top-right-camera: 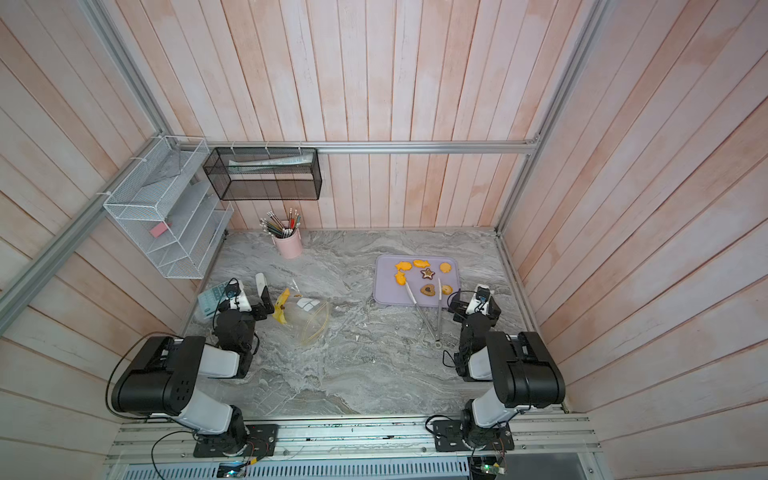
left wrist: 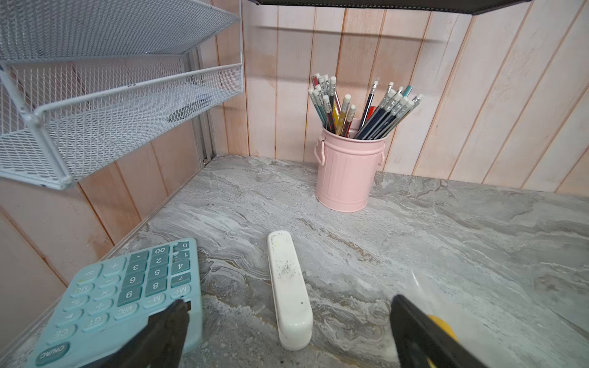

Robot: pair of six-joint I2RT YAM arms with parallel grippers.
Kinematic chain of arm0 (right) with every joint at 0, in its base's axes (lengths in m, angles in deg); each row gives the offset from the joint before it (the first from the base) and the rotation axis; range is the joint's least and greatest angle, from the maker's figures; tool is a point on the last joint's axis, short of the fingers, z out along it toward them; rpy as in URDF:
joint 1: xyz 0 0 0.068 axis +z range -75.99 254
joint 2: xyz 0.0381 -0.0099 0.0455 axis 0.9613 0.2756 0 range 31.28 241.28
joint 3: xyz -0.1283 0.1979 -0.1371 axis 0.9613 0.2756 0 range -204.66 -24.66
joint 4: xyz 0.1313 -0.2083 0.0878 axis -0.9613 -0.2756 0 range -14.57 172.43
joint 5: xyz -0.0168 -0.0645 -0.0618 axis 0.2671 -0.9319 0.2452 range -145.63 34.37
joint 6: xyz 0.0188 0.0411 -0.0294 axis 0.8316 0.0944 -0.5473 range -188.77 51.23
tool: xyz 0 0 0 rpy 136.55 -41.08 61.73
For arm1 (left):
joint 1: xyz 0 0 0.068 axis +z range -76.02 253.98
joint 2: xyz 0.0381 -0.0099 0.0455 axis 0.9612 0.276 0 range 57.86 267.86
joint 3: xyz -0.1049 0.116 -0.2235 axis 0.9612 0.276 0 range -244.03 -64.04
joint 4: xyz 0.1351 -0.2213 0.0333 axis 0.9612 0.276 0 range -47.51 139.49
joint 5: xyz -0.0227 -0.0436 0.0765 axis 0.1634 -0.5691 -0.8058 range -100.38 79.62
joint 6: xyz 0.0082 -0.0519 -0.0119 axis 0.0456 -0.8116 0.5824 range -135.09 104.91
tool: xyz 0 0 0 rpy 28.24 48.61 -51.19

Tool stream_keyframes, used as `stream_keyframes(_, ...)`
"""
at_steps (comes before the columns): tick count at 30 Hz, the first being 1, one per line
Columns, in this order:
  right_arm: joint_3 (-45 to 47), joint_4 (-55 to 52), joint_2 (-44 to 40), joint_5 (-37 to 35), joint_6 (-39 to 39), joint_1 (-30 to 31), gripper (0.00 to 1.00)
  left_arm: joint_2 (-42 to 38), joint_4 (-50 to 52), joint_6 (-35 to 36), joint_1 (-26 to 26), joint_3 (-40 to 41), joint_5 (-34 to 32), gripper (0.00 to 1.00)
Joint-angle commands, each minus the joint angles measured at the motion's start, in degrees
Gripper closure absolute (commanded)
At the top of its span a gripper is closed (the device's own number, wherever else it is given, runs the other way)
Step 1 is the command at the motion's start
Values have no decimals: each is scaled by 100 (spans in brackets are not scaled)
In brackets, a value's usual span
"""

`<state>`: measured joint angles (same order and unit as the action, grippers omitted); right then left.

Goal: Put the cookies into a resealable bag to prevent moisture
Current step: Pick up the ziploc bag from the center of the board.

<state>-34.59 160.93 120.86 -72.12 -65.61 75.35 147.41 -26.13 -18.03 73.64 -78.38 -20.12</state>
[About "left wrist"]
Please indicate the bundle of pencils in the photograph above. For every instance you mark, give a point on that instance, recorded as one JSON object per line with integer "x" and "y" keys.
{"x": 371, "y": 121}

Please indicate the white wire mesh shelf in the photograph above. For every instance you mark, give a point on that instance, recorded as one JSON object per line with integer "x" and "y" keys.
{"x": 84, "y": 83}

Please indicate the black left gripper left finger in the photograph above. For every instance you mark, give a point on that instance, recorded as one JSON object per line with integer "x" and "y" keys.
{"x": 159, "y": 344}

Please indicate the white stapler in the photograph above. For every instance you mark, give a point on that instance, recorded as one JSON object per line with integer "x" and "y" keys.
{"x": 293, "y": 310}

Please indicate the pink metal pencil cup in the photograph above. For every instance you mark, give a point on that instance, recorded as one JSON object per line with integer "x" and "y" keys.
{"x": 346, "y": 170}

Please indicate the black mesh wall basket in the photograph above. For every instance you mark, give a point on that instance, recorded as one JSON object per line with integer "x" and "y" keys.
{"x": 468, "y": 7}

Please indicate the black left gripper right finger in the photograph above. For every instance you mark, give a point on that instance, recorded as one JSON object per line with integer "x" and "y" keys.
{"x": 420, "y": 342}

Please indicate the teal desk calculator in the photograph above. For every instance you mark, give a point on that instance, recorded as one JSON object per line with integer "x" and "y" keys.
{"x": 111, "y": 301}

